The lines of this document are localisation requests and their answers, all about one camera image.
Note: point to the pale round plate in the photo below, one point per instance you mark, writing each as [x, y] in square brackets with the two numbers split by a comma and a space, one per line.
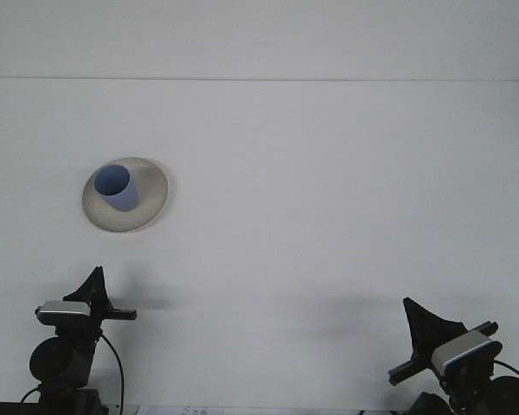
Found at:
[151, 203]

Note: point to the pale blue cup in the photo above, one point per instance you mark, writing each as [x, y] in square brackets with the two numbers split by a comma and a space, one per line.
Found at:
[119, 190]

